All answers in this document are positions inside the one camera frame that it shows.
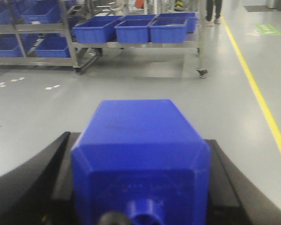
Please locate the blue bin on cart right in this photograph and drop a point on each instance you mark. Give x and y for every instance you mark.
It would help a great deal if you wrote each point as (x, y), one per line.
(172, 27)

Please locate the steel shelf rack left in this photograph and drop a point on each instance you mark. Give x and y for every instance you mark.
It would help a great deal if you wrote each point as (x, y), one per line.
(38, 33)

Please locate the blue bin on cart left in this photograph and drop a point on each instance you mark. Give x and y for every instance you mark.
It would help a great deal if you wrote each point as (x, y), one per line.
(98, 29)

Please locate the blue bin on cart middle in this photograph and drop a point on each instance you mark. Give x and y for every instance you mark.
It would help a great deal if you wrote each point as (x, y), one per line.
(134, 29)

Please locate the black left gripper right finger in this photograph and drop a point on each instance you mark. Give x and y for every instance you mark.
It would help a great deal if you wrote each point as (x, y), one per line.
(232, 198)

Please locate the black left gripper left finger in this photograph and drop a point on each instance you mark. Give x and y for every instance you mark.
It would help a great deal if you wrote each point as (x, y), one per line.
(40, 191)

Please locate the steel roller cart with bins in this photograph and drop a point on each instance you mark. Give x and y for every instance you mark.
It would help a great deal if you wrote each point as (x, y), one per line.
(193, 40)

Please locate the blue square plastic bottle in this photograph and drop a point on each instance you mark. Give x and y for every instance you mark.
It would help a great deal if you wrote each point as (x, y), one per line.
(144, 159)

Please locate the blue bin on cart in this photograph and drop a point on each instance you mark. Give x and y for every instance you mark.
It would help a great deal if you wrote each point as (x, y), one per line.
(172, 27)
(98, 29)
(134, 29)

